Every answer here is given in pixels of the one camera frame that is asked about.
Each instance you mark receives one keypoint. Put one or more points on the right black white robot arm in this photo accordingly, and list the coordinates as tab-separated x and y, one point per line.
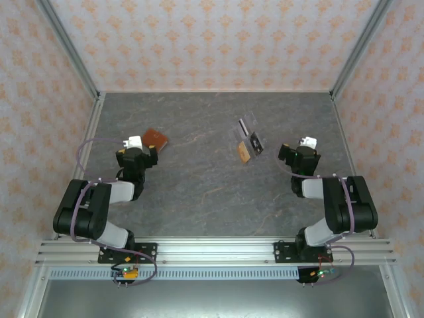
351	208

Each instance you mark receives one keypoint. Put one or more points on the aluminium side rail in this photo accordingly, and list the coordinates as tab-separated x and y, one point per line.
93	121
341	121

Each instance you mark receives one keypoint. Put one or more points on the aluminium corner post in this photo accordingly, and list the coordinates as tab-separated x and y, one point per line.
69	46
359	46

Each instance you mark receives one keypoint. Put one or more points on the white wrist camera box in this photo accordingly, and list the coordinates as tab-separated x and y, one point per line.
134	141
308	141

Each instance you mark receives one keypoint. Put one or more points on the left controller board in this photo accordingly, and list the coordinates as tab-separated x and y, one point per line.
132	273

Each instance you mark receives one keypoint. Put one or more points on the aluminium frame bar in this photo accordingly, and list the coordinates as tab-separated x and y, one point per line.
33	295
395	295

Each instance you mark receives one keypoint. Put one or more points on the right controller board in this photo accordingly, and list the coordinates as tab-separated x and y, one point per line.
318	274

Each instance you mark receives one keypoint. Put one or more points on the brown leather card holder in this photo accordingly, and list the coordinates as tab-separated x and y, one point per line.
157	139

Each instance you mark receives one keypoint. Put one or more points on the long aluminium base rail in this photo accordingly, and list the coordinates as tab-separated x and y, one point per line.
215	251

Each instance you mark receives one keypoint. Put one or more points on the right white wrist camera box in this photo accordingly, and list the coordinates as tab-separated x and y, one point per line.
308	141

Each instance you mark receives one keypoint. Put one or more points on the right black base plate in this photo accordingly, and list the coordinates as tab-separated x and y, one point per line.
283	253

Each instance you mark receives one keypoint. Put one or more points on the controller board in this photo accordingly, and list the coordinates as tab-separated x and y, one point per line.
132	273
318	274

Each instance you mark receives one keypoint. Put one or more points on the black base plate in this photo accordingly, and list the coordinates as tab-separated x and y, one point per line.
147	253
283	253

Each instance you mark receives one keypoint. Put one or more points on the orange card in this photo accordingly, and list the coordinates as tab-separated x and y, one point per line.
244	153

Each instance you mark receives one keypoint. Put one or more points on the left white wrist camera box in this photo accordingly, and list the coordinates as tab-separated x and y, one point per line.
134	141

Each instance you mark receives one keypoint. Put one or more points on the grey metal panel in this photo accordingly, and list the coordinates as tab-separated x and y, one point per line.
215	298

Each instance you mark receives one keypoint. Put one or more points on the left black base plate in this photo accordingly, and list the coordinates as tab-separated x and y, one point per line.
147	253

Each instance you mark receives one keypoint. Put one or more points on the black card white mark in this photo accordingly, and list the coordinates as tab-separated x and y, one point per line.
256	142

